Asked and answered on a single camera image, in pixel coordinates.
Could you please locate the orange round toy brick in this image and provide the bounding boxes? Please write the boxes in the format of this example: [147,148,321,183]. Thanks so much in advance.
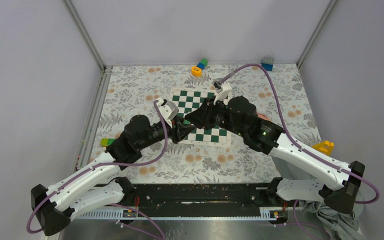
[190,66,202,77]

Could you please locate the yellow toy piece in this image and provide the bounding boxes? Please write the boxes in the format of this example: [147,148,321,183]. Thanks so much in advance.
[312,140,335,156]

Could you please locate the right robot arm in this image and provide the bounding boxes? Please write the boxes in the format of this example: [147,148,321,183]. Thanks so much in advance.
[185,96,365,215]

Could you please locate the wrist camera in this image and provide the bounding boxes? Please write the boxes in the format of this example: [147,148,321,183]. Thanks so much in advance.
[212,80,232,105]
[156,97,179,128]

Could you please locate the floral tablecloth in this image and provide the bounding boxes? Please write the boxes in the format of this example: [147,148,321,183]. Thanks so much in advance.
[90,63,321,183]

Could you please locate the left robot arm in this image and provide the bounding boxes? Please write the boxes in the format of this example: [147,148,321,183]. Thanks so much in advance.
[26,114,196,237]

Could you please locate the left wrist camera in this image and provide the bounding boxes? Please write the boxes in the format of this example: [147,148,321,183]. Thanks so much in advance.
[156,97,179,128]

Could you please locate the aluminium frame rail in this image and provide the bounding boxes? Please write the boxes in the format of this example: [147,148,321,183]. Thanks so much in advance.
[73,65,113,171]

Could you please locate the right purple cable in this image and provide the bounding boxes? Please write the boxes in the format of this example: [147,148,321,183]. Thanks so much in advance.
[218,63,381,240]

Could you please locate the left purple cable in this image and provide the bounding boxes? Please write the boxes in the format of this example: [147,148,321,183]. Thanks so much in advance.
[26,99,170,240]

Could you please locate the grey cloth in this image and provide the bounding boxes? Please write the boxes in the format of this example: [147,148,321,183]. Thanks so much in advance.
[272,157,365,240]

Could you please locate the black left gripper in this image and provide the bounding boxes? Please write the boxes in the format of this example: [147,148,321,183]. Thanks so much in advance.
[138,115,197,150]

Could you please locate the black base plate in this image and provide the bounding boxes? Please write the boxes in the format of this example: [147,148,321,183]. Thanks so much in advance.
[89,182,299,220]

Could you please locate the blue grey toy brick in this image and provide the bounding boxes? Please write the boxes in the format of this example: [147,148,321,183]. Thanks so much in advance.
[261,56,275,72]

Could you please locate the purple cable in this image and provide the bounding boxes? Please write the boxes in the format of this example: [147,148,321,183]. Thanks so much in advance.
[26,99,170,240]
[218,63,381,240]

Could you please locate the blue green toy block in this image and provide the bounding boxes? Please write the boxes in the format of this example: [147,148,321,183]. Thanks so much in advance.
[196,58,208,71]

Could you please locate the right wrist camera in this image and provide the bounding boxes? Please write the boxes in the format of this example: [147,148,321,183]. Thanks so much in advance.
[212,80,232,105]

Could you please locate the person's hand painted nails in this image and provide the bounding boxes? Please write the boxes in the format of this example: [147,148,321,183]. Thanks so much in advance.
[256,112,271,121]

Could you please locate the green white chessboard mat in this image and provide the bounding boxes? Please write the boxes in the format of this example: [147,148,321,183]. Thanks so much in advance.
[170,87,232,148]

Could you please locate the green yellow toy brick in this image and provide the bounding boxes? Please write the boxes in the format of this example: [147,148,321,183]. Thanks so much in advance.
[100,138,115,148]

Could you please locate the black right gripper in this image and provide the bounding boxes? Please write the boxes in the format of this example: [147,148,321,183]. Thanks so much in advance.
[185,95,247,137]

